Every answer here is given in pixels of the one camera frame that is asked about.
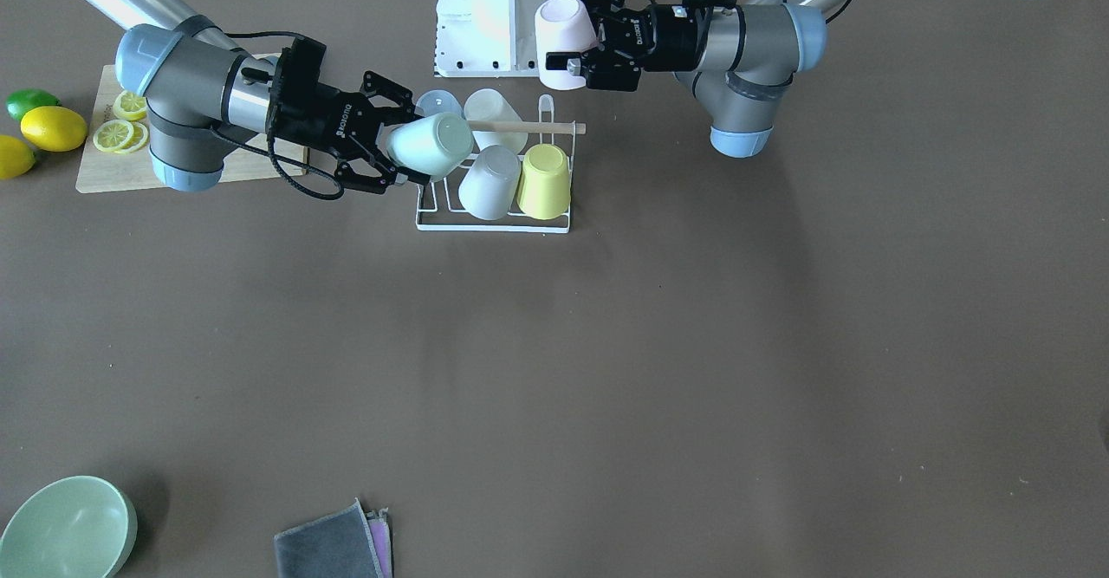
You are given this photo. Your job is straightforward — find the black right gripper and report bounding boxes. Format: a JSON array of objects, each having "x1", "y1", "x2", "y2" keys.
[{"x1": 267, "y1": 37, "x2": 431, "y2": 196}]

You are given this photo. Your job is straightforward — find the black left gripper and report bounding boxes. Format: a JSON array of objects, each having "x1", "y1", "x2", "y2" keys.
[{"x1": 545, "y1": 0, "x2": 701, "y2": 92}]

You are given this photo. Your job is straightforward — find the pink cup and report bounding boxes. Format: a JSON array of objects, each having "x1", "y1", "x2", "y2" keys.
[{"x1": 535, "y1": 0, "x2": 598, "y2": 91}]

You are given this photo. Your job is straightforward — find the green cup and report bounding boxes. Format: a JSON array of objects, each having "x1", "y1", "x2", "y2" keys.
[{"x1": 386, "y1": 113, "x2": 475, "y2": 182}]

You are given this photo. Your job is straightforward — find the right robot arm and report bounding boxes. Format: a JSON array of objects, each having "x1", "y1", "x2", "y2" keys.
[{"x1": 84, "y1": 0, "x2": 431, "y2": 200}]

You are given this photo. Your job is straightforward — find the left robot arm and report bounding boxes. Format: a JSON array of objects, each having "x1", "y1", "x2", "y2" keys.
[{"x1": 535, "y1": 0, "x2": 851, "y2": 158}]

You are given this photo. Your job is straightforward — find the blue cup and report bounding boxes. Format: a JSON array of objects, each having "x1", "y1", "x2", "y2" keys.
[{"x1": 415, "y1": 89, "x2": 464, "y2": 120}]

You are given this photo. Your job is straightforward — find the white cup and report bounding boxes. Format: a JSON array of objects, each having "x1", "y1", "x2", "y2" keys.
[{"x1": 462, "y1": 88, "x2": 529, "y2": 154}]

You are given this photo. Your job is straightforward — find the grey cup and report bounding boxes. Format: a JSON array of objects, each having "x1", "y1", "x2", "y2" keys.
[{"x1": 458, "y1": 146, "x2": 522, "y2": 220}]

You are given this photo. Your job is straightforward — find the yellow cup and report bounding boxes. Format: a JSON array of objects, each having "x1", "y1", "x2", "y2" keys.
[{"x1": 516, "y1": 144, "x2": 571, "y2": 220}]

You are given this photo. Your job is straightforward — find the wooden cutting board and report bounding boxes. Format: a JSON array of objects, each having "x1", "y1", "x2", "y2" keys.
[{"x1": 75, "y1": 63, "x2": 279, "y2": 192}]

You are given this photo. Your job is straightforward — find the lemon slice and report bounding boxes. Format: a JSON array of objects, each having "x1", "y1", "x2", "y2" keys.
[
  {"x1": 91, "y1": 119, "x2": 149, "y2": 155},
  {"x1": 111, "y1": 91, "x2": 149, "y2": 121}
]

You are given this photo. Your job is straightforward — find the upper yellow lemon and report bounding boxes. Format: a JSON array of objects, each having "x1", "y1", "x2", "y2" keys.
[{"x1": 20, "y1": 107, "x2": 88, "y2": 153}]

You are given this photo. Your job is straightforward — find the yellow lemon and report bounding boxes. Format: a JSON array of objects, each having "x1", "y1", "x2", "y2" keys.
[
  {"x1": 0, "y1": 134, "x2": 35, "y2": 180},
  {"x1": 20, "y1": 107, "x2": 88, "y2": 153}
]

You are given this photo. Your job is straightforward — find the lime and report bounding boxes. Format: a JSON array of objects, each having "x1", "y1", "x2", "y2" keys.
[{"x1": 6, "y1": 88, "x2": 61, "y2": 121}]

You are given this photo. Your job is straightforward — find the lower yellow lemon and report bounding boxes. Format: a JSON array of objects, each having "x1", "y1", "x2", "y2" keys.
[{"x1": 0, "y1": 134, "x2": 35, "y2": 180}]

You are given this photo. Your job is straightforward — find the grey cloth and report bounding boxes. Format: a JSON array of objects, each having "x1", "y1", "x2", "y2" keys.
[{"x1": 273, "y1": 500, "x2": 395, "y2": 577}]

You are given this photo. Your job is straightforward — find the green bowl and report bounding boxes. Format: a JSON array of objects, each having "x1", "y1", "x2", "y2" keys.
[{"x1": 1, "y1": 476, "x2": 138, "y2": 577}]

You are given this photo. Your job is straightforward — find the white wire cup rack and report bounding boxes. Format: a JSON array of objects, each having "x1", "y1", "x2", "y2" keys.
[{"x1": 415, "y1": 88, "x2": 587, "y2": 235}]

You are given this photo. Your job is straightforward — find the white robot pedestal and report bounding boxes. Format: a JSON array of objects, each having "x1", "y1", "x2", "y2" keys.
[{"x1": 433, "y1": 0, "x2": 547, "y2": 78}]

